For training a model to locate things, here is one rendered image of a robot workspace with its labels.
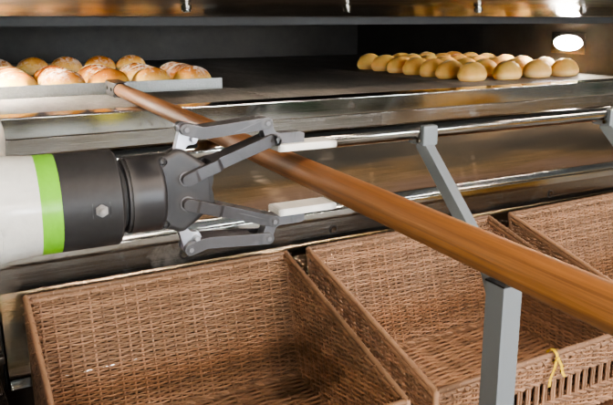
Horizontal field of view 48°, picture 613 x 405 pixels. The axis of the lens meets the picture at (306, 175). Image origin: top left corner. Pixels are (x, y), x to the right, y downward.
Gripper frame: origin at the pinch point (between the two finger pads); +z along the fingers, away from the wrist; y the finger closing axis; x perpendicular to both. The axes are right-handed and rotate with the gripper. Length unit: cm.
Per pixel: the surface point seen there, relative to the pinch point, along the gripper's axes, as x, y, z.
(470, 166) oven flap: -68, 20, 83
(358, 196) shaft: 12.6, -0.6, -1.1
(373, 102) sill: -69, 2, 53
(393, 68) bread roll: -121, -1, 94
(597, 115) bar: -32, 2, 84
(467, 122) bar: -32, 2, 49
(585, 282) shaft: 38.0, -1.0, -0.5
